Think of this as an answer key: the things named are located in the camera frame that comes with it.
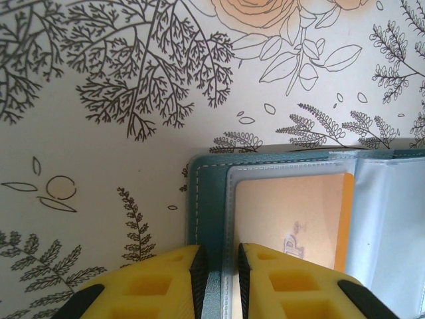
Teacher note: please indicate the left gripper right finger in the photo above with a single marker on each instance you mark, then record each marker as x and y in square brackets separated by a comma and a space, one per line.
[292, 292]

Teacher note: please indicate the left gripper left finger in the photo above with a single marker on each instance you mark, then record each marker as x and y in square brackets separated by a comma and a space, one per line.
[149, 289]

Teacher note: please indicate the gold VIP card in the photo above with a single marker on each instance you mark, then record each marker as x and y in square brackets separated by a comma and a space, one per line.
[292, 206]

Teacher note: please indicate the teal leather card holder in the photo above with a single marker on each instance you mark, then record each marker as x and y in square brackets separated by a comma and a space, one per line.
[212, 186]

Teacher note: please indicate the floral patterned table mat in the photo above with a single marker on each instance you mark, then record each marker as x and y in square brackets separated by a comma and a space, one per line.
[99, 166]

